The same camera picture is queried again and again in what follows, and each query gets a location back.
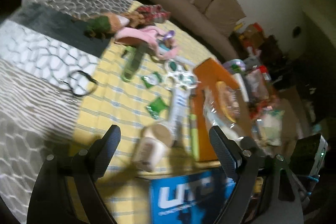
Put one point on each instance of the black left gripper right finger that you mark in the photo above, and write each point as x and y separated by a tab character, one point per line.
244	163

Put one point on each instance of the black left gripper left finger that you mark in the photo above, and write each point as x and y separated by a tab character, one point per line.
50	201

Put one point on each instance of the clear plastic bag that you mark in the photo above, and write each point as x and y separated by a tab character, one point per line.
214	116

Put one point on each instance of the UFO instant noodle bowl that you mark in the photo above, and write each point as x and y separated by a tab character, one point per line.
228	101

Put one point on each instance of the blue UTO box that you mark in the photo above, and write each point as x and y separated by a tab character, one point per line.
193	198

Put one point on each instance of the white plastic container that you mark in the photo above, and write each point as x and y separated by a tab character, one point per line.
239	79

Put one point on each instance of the orange cardboard box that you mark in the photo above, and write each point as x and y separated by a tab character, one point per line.
209	72

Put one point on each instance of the red snack packaging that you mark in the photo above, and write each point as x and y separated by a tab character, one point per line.
263	95

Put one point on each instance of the paper cup upper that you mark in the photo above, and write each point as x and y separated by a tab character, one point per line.
161	131

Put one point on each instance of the paper cup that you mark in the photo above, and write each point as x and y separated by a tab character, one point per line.
161	131
149	153

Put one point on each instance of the paper cup lower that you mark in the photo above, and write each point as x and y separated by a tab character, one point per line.
149	153

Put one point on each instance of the white tube bottle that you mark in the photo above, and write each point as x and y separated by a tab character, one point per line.
178	104

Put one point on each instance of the purple lidded container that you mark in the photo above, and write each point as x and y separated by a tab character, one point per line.
235	66

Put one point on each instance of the green candy packet lower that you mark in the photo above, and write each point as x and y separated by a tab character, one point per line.
156	107

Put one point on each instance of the green candy packet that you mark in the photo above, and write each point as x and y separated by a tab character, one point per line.
151	80
156	107

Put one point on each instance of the green candy packet upper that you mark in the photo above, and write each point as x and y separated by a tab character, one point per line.
151	80

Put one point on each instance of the grey patterned blanket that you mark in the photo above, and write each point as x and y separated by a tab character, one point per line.
47	67

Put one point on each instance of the yellow checkered cloth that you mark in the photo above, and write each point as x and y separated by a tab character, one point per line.
122	188

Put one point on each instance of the pink fabric toy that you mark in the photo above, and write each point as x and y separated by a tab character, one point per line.
149	35

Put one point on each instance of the purple spoon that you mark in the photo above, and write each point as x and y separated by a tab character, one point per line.
169	35

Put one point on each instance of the green 01 case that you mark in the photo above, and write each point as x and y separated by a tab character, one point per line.
134	62

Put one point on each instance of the green brown plush toy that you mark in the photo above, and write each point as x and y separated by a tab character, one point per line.
104	25

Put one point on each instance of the white ring paint palette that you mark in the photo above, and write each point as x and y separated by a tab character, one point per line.
177	76

